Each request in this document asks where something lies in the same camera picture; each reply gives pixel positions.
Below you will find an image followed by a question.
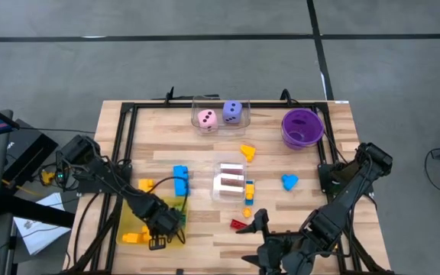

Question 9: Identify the long blue toy brick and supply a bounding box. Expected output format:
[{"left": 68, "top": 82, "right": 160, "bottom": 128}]
[{"left": 172, "top": 164, "right": 191, "bottom": 198}]

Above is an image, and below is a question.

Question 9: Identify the purple plastic bucket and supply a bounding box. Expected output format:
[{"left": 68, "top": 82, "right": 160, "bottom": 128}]
[{"left": 280, "top": 107, "right": 325, "bottom": 150}]

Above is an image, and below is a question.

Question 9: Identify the black equipment case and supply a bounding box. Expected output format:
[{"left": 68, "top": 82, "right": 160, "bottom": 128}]
[{"left": 1, "top": 118, "right": 60, "bottom": 185}]

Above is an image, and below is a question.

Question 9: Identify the black metal table frame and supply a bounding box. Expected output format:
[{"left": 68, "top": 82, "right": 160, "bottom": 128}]
[{"left": 61, "top": 99, "right": 395, "bottom": 275}]

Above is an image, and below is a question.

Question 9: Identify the large yellow toy brick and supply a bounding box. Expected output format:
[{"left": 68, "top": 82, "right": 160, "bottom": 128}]
[{"left": 121, "top": 232, "right": 145, "bottom": 245}]

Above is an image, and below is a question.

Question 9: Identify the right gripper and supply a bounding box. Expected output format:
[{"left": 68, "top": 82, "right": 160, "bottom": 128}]
[{"left": 235, "top": 208, "right": 309, "bottom": 275}]

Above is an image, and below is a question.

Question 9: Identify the yellow T-shaped toy brick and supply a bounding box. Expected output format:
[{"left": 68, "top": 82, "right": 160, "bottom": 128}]
[{"left": 239, "top": 144, "right": 257, "bottom": 163}]

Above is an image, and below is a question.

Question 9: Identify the black cable clamp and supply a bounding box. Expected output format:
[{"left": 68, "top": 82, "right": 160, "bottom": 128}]
[
  {"left": 279, "top": 89, "right": 296, "bottom": 107},
  {"left": 163, "top": 86, "right": 176, "bottom": 105}
]

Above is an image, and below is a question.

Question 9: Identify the blue rounded toy block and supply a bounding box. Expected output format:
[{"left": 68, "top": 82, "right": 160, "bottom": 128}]
[{"left": 280, "top": 173, "right": 300, "bottom": 193}]

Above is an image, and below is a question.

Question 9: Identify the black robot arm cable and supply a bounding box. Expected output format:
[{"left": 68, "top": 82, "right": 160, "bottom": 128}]
[{"left": 147, "top": 174, "right": 190, "bottom": 245}]

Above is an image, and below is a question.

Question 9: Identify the black support beam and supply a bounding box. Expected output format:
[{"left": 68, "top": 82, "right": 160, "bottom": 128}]
[{"left": 0, "top": 193, "right": 76, "bottom": 229}]

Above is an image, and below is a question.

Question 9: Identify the pink foam die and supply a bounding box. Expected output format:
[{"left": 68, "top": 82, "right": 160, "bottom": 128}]
[{"left": 196, "top": 108, "right": 220, "bottom": 133}]

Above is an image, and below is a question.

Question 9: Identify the black controller box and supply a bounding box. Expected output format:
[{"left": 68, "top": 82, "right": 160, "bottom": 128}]
[{"left": 54, "top": 167, "right": 68, "bottom": 185}]

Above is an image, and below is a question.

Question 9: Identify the narrow blue toy brick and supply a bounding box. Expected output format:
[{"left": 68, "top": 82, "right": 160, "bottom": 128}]
[{"left": 244, "top": 180, "right": 256, "bottom": 207}]

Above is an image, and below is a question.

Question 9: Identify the yellow translucent plastic bin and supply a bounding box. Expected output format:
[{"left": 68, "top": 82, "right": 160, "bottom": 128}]
[{"left": 115, "top": 195, "right": 189, "bottom": 249}]

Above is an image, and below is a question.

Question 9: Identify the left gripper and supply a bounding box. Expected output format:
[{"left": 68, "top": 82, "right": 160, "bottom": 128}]
[{"left": 141, "top": 203, "right": 183, "bottom": 251}]

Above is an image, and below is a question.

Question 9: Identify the white paper sheet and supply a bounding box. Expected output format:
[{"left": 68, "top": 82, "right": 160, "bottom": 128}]
[{"left": 12, "top": 192, "right": 72, "bottom": 256}]

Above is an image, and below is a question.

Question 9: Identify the purple foam die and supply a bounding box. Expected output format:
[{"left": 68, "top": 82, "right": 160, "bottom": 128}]
[{"left": 222, "top": 99, "right": 244, "bottom": 125}]

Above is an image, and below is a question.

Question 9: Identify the yellow cable connector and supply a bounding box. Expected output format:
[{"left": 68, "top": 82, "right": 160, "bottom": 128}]
[{"left": 40, "top": 170, "right": 57, "bottom": 186}]

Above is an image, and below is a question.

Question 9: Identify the large clear plastic bin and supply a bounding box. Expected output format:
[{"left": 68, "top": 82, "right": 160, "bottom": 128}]
[{"left": 191, "top": 93, "right": 252, "bottom": 138}]

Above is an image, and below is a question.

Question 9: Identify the small clear plastic container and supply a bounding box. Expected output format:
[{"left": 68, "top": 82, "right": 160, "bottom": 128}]
[{"left": 211, "top": 154, "right": 249, "bottom": 204}]

